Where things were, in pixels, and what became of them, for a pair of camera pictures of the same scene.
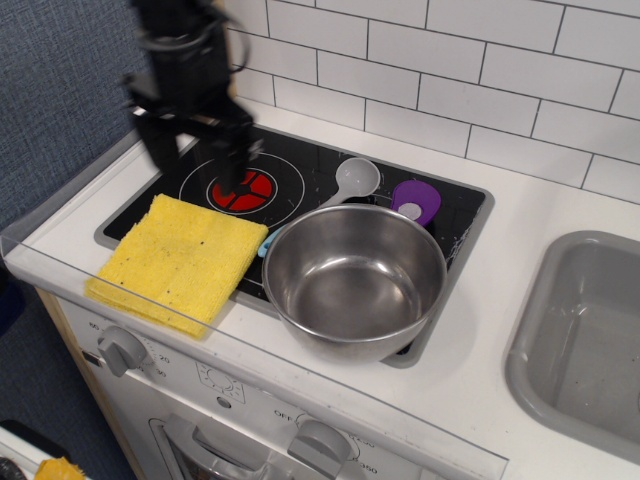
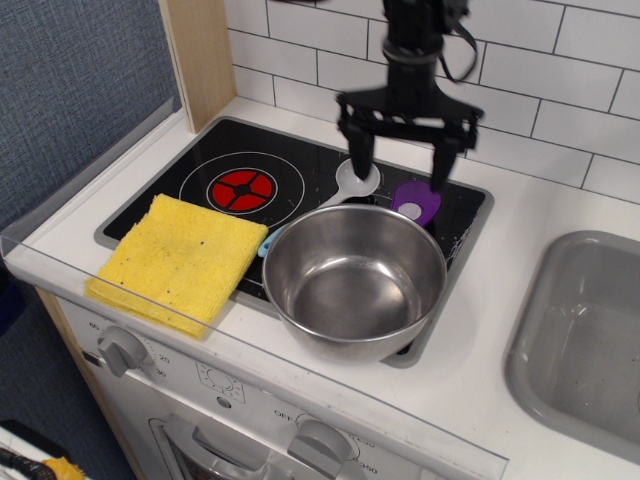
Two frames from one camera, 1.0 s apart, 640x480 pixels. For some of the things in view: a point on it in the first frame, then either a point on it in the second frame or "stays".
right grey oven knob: (321, 447) stays
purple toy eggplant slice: (417, 200) stays
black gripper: (186, 82) → (413, 103)
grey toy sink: (573, 352) stays
